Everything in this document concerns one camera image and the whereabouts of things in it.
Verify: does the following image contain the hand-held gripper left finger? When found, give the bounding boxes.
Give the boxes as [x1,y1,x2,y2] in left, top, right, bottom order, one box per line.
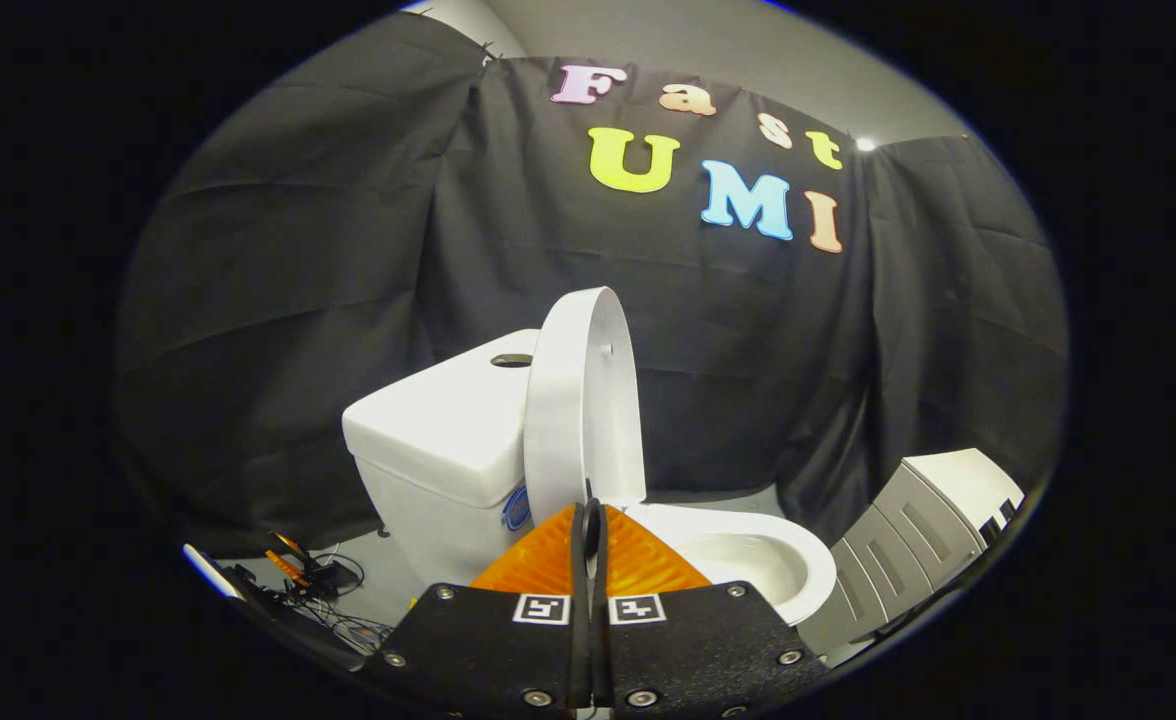
[363,500,599,720]

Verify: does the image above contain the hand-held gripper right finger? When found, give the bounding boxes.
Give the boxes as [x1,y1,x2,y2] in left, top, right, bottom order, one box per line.
[588,500,830,720]

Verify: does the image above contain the white toilet lid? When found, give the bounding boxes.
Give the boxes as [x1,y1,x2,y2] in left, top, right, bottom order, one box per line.
[522,286,648,523]

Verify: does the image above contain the white ceramic toilet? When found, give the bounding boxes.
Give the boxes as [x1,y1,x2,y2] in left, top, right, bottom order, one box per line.
[341,328,838,628]

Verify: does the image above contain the grey drawer cabinet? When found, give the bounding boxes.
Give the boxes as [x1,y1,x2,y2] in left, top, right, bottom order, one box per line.
[796,447,1027,663]

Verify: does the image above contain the white flat panel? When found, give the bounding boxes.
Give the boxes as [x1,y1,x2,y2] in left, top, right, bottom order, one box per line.
[182,543,246,602]

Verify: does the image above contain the black backdrop cloth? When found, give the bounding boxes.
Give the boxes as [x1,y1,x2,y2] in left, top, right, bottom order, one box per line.
[113,10,1070,559]

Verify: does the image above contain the tangled black cables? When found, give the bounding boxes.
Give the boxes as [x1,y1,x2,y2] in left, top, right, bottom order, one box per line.
[238,552,395,657]

